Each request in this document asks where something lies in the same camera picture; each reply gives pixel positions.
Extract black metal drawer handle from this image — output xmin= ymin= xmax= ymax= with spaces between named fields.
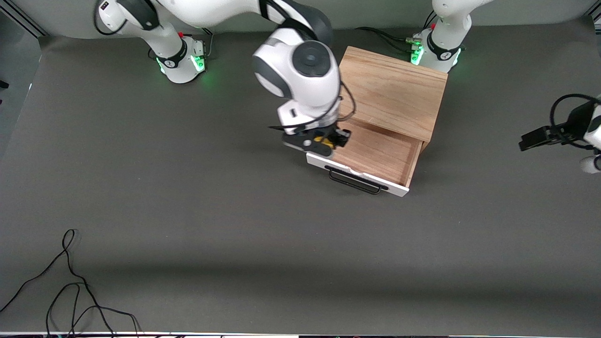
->
xmin=325 ymin=165 xmax=389 ymax=195

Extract wooden drawer cabinet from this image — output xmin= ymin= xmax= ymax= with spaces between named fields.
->
xmin=338 ymin=46 xmax=448 ymax=144

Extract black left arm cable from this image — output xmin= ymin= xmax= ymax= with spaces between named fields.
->
xmin=550 ymin=94 xmax=601 ymax=151

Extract black left base cables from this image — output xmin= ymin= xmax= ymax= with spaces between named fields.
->
xmin=355 ymin=9 xmax=439 ymax=53

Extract black base cables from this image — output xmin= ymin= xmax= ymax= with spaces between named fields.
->
xmin=201 ymin=27 xmax=215 ymax=59
xmin=355 ymin=9 xmax=439 ymax=53

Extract black right base cables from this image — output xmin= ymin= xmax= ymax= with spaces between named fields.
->
xmin=201 ymin=27 xmax=215 ymax=59

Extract thin black cable with loop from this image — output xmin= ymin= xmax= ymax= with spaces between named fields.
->
xmin=0 ymin=229 xmax=116 ymax=338

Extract aluminium frame rail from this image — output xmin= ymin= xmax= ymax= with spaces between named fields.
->
xmin=0 ymin=5 xmax=47 ymax=38

